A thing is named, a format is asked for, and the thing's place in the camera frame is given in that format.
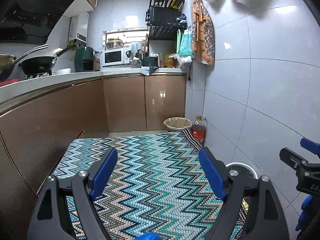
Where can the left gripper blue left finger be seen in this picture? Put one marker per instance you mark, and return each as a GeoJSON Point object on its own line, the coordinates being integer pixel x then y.
{"type": "Point", "coordinates": [100, 172]}

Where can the orange patterned apron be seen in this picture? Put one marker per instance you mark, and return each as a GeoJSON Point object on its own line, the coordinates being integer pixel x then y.
{"type": "Point", "coordinates": [202, 35]}

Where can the black range hood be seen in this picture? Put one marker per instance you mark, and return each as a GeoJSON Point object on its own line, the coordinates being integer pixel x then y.
{"type": "Point", "coordinates": [30, 21]}

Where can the right blue gloved hand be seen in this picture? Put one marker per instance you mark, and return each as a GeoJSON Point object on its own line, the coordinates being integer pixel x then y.
{"type": "Point", "coordinates": [306, 215]}

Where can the brown kitchen base cabinets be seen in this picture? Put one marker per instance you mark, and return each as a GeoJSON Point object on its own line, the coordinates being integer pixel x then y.
{"type": "Point", "coordinates": [37, 127]}

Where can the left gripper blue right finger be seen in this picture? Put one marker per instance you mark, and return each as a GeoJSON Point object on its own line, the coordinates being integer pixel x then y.
{"type": "Point", "coordinates": [216, 173]}

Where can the glass lidded pot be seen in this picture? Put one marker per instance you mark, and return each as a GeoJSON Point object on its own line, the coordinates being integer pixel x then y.
{"type": "Point", "coordinates": [114, 43]}

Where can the white microwave oven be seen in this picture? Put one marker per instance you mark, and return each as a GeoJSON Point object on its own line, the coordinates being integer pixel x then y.
{"type": "Point", "coordinates": [114, 57]}

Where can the blue grey dish cloth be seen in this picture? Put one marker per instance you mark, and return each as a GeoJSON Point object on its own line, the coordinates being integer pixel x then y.
{"type": "Point", "coordinates": [147, 71]}

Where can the white gas water heater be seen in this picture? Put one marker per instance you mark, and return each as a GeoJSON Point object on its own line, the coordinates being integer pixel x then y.
{"type": "Point", "coordinates": [78, 29]}

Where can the cooking oil bottle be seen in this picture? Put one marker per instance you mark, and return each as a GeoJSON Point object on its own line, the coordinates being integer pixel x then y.
{"type": "Point", "coordinates": [198, 129]}

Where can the white rimmed trash bin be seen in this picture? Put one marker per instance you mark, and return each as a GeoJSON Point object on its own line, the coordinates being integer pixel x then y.
{"type": "Point", "coordinates": [241, 169]}

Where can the teal plastic bag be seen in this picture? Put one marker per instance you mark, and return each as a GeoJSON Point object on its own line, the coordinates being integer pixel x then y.
{"type": "Point", "coordinates": [184, 42]}

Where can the zigzag patterned floor mat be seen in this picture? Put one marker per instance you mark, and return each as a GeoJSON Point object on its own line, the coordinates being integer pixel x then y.
{"type": "Point", "coordinates": [157, 185]}

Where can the beige waste basket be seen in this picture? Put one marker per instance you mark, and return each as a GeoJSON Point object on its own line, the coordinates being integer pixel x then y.
{"type": "Point", "coordinates": [177, 123]}

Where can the black dish rack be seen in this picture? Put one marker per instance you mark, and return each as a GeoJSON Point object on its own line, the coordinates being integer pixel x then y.
{"type": "Point", "coordinates": [164, 18]}

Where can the green kettle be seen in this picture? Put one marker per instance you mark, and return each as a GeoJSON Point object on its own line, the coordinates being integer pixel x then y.
{"type": "Point", "coordinates": [150, 61]}

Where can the black wok pan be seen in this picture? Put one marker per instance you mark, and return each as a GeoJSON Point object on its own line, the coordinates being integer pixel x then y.
{"type": "Point", "coordinates": [42, 64]}

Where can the steel cooking pot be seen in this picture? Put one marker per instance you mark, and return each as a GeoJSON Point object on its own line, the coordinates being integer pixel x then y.
{"type": "Point", "coordinates": [7, 61]}

